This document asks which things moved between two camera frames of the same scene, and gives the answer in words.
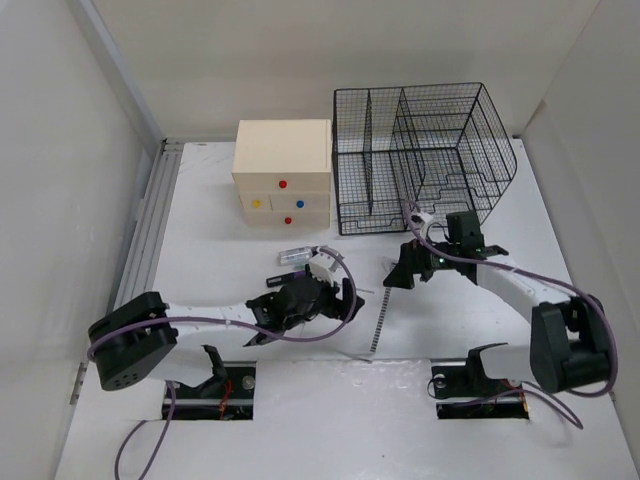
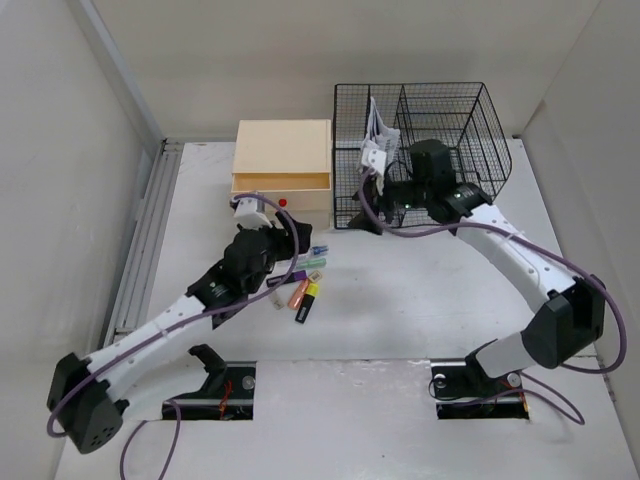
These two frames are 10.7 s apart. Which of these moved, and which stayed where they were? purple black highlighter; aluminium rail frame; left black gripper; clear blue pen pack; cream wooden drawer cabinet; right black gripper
Moved: left black gripper; clear blue pen pack; right black gripper
Stayed: aluminium rail frame; cream wooden drawer cabinet; purple black highlighter
